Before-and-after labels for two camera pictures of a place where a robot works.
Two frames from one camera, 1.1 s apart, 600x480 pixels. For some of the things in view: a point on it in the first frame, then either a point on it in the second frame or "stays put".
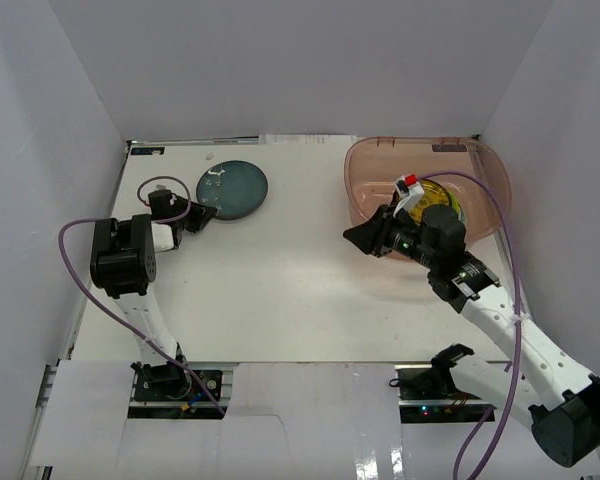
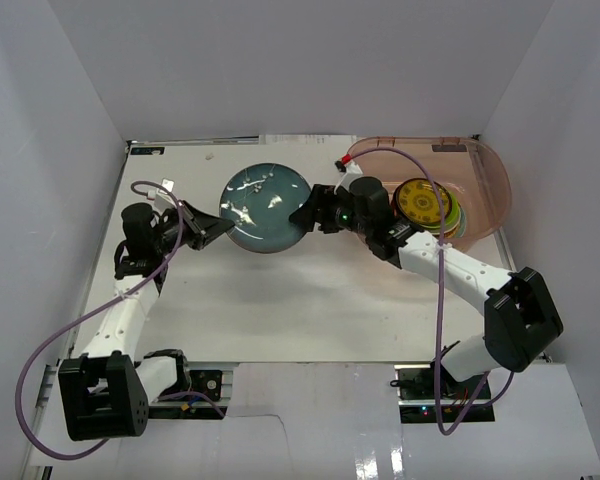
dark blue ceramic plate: x=237 y=188 -> x=259 y=200
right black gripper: x=372 y=236 -> x=318 y=209
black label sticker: x=147 y=151 stays put
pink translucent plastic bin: x=471 y=166 stays put
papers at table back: x=307 y=139 stays put
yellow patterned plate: x=434 y=194 stays put
